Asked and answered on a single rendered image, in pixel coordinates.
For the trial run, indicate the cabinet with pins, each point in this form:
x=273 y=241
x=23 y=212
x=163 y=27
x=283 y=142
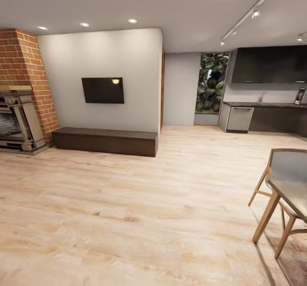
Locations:
x=295 y=68
x=107 y=141
x=257 y=64

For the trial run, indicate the fixed window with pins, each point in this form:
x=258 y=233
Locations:
x=211 y=85

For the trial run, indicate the breakfast table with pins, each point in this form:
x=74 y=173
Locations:
x=295 y=195

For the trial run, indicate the wood fireplace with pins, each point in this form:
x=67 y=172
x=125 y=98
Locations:
x=20 y=132

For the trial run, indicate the poster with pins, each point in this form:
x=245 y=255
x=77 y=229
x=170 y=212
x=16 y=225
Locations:
x=299 y=96

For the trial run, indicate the straight chair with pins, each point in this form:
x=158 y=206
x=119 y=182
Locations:
x=285 y=164

